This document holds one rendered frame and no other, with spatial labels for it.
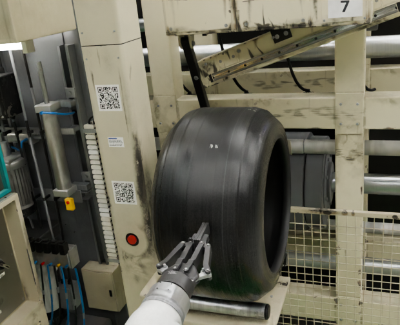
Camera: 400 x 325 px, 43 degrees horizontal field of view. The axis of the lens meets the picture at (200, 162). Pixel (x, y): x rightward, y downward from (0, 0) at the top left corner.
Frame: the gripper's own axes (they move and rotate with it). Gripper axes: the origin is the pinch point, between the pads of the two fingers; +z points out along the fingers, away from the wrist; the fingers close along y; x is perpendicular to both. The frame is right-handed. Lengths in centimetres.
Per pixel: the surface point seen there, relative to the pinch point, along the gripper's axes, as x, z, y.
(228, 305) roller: 33.1, 11.2, 0.8
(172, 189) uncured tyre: -7.3, 8.3, 9.5
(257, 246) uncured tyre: 7.2, 7.0, -11.2
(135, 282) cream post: 36, 18, 34
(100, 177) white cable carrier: -0.1, 24.0, 40.8
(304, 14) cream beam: -37, 54, -18
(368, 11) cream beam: -37, 55, -35
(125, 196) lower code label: 5.3, 22.1, 32.6
